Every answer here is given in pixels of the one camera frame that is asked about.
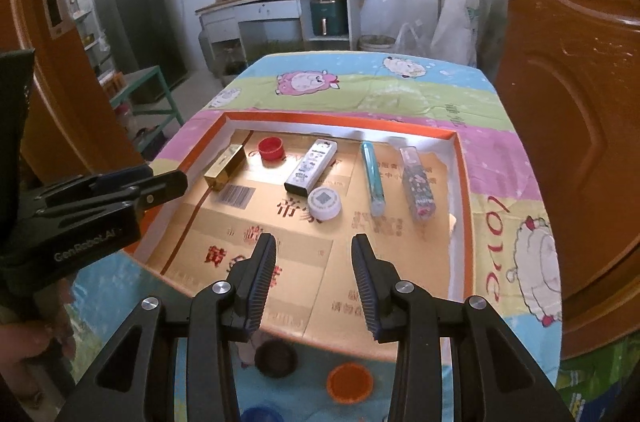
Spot red bottle cap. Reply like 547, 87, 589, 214
257, 136, 284, 162

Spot black bottle cap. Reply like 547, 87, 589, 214
255, 340, 298, 379

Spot clear floral perfume bottle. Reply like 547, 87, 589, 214
399, 146, 436, 221

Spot green metal table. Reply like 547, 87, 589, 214
108, 66, 184, 155

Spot kitchen counter cabinet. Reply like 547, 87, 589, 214
196, 0, 362, 78

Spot white plastic sack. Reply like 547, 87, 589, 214
394, 0, 484, 66

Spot brown wooden door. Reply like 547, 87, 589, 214
496, 0, 639, 357

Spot white round cap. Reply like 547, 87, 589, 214
307, 186, 342, 222

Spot person's left hand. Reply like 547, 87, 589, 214
1, 306, 76, 399

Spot stacked colourful cartons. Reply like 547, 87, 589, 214
556, 332, 639, 421

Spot cartoon sheep tablecloth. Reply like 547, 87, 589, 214
67, 51, 562, 421

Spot orange bottle cap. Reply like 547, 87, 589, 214
326, 362, 374, 405

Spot green air fryer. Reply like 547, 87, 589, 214
310, 0, 348, 37

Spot dark refrigerator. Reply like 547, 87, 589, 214
94, 0, 186, 89

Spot white hello kitty box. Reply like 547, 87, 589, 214
284, 138, 338, 197

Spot gold lipstick box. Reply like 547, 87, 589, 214
204, 144, 246, 191

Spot blue bottle cap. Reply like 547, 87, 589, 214
241, 406, 283, 422

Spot shallow orange-rimmed cardboard tray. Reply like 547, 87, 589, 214
130, 111, 473, 360

